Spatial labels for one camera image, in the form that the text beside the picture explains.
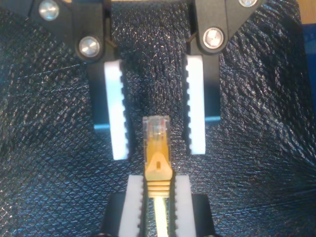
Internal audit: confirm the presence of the black bubble wrap mat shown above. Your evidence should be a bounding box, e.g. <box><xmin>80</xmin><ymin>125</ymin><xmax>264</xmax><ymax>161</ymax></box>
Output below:
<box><xmin>0</xmin><ymin>0</ymin><xmax>316</xmax><ymax>237</ymax></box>

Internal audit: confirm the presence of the yellow network cable clear plug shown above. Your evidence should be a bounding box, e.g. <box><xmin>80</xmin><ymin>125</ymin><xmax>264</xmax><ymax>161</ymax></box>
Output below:
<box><xmin>142</xmin><ymin>115</ymin><xmax>173</xmax><ymax>237</ymax></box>

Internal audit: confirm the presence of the blue flat panel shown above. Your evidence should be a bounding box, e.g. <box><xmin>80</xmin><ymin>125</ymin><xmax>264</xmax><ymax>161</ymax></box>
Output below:
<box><xmin>302</xmin><ymin>23</ymin><xmax>316</xmax><ymax>59</ymax></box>

